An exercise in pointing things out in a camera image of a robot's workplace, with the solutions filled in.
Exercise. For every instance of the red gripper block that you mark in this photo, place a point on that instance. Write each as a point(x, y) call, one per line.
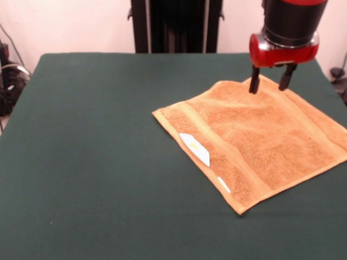
point(282, 57)

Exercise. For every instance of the orange terry towel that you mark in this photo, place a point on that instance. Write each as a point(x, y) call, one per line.
point(257, 140)

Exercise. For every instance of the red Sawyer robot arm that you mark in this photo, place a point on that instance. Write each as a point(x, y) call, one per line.
point(292, 21)

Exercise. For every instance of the dark green table cloth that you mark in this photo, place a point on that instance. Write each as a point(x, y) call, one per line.
point(95, 162)

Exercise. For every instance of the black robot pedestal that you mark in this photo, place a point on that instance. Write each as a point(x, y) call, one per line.
point(176, 27)

